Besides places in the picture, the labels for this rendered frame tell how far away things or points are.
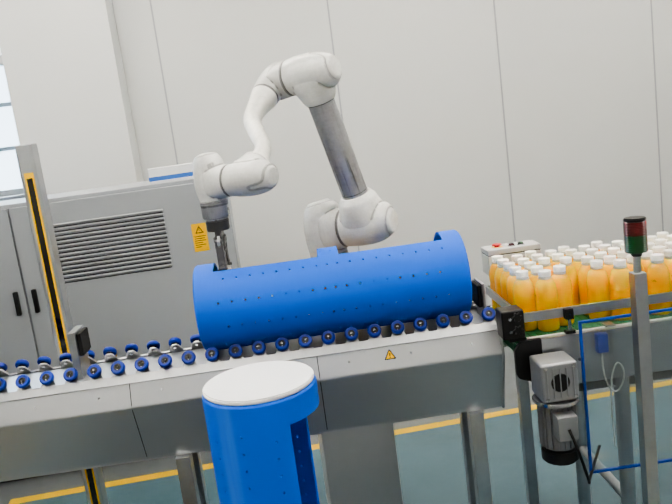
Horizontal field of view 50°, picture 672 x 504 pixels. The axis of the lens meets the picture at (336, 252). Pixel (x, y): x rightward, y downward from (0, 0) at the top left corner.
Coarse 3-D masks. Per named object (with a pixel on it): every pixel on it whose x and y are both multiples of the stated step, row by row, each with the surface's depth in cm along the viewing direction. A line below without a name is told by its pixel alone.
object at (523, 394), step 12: (516, 384) 284; (528, 384) 281; (528, 396) 282; (528, 408) 283; (528, 420) 283; (528, 432) 284; (528, 444) 285; (528, 456) 286; (528, 468) 287; (528, 480) 288; (528, 492) 289
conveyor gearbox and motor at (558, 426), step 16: (560, 352) 222; (544, 368) 213; (560, 368) 214; (576, 368) 214; (544, 384) 214; (560, 384) 214; (576, 384) 215; (544, 400) 215; (560, 400) 215; (576, 400) 216; (544, 416) 219; (560, 416) 213; (576, 416) 212; (544, 432) 221; (560, 432) 213; (576, 432) 213; (544, 448) 223; (560, 448) 219; (576, 448) 212; (560, 464) 219
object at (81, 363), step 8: (80, 328) 241; (72, 336) 234; (80, 336) 235; (88, 336) 243; (72, 344) 235; (80, 344) 235; (88, 344) 242; (72, 352) 235; (80, 352) 236; (72, 360) 235; (80, 360) 236; (88, 360) 244; (80, 368) 236; (80, 376) 236
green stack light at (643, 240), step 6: (624, 240) 209; (630, 240) 206; (636, 240) 205; (642, 240) 205; (624, 246) 209; (630, 246) 207; (636, 246) 206; (642, 246) 206; (630, 252) 207; (636, 252) 206; (642, 252) 206
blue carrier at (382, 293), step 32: (320, 256) 234; (352, 256) 232; (384, 256) 232; (416, 256) 231; (448, 256) 231; (224, 288) 228; (256, 288) 228; (288, 288) 228; (320, 288) 228; (352, 288) 228; (384, 288) 229; (416, 288) 229; (448, 288) 230; (224, 320) 227; (256, 320) 228; (288, 320) 229; (320, 320) 230; (352, 320) 232; (384, 320) 235
